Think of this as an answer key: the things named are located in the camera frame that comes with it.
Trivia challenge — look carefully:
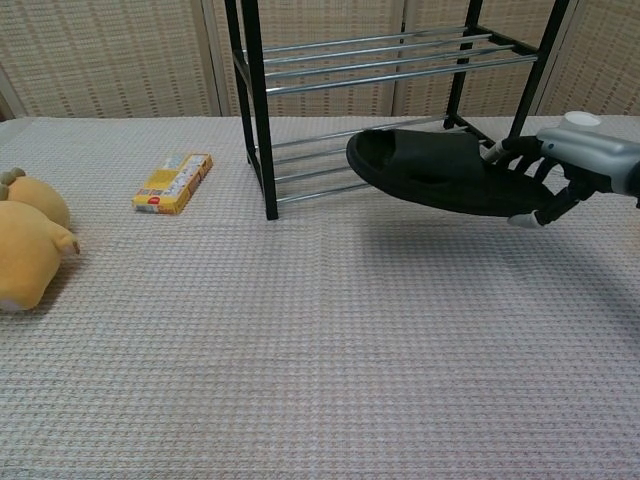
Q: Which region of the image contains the black metal shoe rack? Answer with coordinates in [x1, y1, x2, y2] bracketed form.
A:
[223, 0, 572, 222]

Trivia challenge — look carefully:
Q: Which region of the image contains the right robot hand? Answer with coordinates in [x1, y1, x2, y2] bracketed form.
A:
[481, 127, 640, 230]

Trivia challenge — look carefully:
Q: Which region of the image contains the yellow cardboard box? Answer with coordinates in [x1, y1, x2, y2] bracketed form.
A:
[131, 152, 214, 216]

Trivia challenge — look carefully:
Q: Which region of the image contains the woven folding screen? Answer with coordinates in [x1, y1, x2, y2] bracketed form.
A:
[0, 0, 640, 121]

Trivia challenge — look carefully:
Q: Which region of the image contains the white floral paper cup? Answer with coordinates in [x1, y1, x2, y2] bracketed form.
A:
[560, 111, 601, 130]

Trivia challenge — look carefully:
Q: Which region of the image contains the yellow plush toy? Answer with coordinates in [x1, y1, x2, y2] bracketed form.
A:
[0, 167, 81, 313]

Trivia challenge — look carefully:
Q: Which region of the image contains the black rubber slipper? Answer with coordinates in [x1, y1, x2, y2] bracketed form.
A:
[345, 127, 564, 218]

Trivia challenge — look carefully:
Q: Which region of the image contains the beige waffle tablecloth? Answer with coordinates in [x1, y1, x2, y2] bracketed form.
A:
[0, 115, 640, 480]

